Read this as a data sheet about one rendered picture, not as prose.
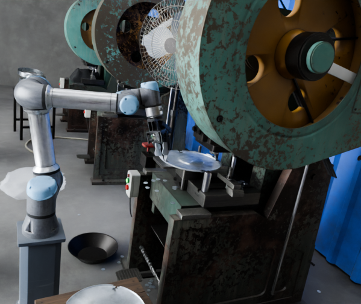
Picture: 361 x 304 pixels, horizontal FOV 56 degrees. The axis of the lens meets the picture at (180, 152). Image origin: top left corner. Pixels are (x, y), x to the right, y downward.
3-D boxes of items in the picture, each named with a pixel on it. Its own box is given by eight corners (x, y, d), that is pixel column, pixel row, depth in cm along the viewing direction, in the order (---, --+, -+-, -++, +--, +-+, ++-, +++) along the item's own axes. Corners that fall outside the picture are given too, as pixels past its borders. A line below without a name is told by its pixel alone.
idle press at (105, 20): (81, 195, 285) (97, -36, 234) (72, 155, 371) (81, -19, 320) (238, 191, 344) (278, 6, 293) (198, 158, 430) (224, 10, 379)
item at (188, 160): (204, 151, 184) (204, 150, 184) (231, 172, 159) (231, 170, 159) (153, 151, 172) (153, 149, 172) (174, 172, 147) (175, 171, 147)
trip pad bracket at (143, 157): (142, 188, 190) (146, 155, 184) (137, 181, 198) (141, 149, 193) (152, 187, 193) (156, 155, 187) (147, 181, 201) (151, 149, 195)
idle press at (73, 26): (60, 136, 430) (67, -14, 379) (50, 117, 513) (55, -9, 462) (169, 138, 501) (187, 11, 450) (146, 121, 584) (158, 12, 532)
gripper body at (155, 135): (147, 145, 153) (142, 119, 151) (155, 141, 161) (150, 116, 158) (163, 143, 150) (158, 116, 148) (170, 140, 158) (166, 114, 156)
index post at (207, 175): (203, 192, 151) (207, 172, 148) (200, 189, 153) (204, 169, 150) (208, 192, 152) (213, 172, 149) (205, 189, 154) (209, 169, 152)
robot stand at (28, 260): (17, 332, 151) (17, 243, 138) (15, 303, 166) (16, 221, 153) (61, 323, 159) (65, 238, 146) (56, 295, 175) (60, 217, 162)
